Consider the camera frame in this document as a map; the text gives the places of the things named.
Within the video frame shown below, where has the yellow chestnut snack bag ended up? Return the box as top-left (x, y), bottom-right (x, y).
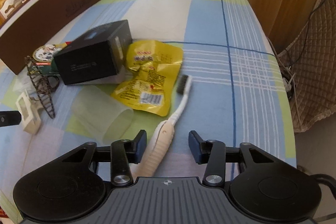
top-left (111, 40), bottom-right (183, 117)

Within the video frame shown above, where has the checkered tablecloth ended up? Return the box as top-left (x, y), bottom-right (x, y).
top-left (1, 0), bottom-right (296, 223)

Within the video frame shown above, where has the translucent plastic cup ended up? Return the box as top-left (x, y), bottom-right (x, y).
top-left (71, 85), bottom-right (133, 145)

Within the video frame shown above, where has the white toothbrush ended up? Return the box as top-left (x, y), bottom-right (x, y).
top-left (131, 75), bottom-right (193, 178)

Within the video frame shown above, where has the white cardboard holder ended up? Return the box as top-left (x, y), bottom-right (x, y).
top-left (1, 0), bottom-right (24, 19)

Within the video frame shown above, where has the brown quilted chair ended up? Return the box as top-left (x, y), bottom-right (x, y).
top-left (278, 0), bottom-right (335, 133)

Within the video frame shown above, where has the green snack box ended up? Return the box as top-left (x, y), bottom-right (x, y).
top-left (28, 42), bottom-right (71, 76)

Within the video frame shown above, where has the large brown storage box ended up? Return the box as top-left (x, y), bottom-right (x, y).
top-left (1, 0), bottom-right (100, 75)

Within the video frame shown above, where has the black cardboard box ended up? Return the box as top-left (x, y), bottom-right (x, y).
top-left (54, 20), bottom-right (133, 85)

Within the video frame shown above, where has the white small hook holder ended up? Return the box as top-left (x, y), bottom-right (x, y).
top-left (15, 90), bottom-right (43, 135)

